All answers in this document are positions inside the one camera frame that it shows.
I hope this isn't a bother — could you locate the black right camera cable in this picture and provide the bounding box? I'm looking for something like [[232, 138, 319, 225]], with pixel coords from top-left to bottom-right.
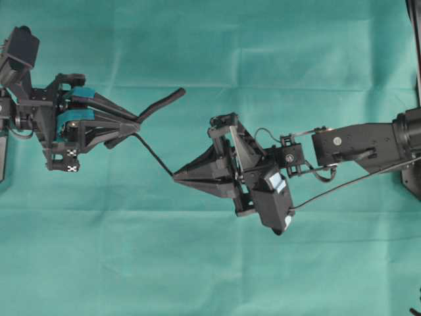
[[291, 157, 415, 211]]

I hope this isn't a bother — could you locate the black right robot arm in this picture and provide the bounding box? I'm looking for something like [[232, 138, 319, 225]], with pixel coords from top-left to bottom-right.
[[173, 109, 420, 225]]

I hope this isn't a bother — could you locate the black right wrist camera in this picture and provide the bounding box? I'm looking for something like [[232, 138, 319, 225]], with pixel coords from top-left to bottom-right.
[[251, 171, 295, 236]]

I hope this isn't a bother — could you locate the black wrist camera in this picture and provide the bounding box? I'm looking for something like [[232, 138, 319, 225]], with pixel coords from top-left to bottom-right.
[[1, 26, 39, 86], [251, 171, 295, 236]]

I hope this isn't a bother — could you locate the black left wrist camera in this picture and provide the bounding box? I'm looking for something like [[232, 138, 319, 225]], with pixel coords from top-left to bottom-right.
[[1, 26, 39, 86]]

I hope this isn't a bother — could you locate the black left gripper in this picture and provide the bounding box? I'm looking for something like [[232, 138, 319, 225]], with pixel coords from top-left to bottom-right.
[[12, 72, 140, 172]]

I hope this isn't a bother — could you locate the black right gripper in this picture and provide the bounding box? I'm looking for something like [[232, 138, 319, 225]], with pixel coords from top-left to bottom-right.
[[172, 113, 280, 216]]

